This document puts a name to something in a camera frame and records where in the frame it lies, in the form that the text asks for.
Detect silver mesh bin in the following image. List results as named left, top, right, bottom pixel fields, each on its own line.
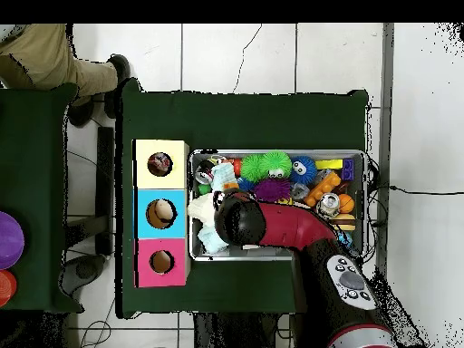
left=187, top=148, right=368, bottom=262

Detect purple bowl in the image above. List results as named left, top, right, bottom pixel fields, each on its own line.
left=0, top=210, right=25, bottom=270

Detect black stand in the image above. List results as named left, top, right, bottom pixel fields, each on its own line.
left=59, top=126, right=116, bottom=296

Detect cream knitted cloth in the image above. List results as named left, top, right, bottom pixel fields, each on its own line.
left=186, top=192, right=218, bottom=227

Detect light blue knitted cloth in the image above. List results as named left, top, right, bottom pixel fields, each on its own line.
left=197, top=162, right=238, bottom=255

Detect long orange building block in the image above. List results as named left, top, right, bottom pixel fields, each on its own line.
left=304, top=171, right=343, bottom=207

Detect orange ribbed disc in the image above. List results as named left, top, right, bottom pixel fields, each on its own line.
left=0, top=269, right=18, bottom=308

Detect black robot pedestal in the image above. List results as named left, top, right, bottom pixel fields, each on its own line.
left=193, top=311, right=291, bottom=348

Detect white cloth with coloured dots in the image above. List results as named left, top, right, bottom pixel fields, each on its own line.
left=147, top=151, right=173, bottom=177

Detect person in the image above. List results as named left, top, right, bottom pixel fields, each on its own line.
left=0, top=23, right=132, bottom=128

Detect silver drink can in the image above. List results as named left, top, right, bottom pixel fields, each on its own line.
left=315, top=192, right=341, bottom=218

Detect black cable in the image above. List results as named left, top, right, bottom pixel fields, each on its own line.
left=389, top=185, right=464, bottom=196

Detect wooden box with three holes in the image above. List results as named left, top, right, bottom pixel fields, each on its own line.
left=131, top=139, right=191, bottom=289

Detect large green spiky ball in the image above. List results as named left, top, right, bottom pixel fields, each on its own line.
left=261, top=150, right=293, bottom=179

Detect blue spiky ball with eyes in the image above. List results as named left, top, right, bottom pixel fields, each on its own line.
left=290, top=155, right=318, bottom=185

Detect dark green table cloth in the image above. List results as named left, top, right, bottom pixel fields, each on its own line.
left=0, top=82, right=84, bottom=314
left=114, top=77, right=371, bottom=320

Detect purple spiky toy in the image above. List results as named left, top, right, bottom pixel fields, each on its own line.
left=253, top=178, right=292, bottom=202

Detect orange toy basketball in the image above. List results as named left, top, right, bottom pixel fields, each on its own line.
left=338, top=193, right=355, bottom=214

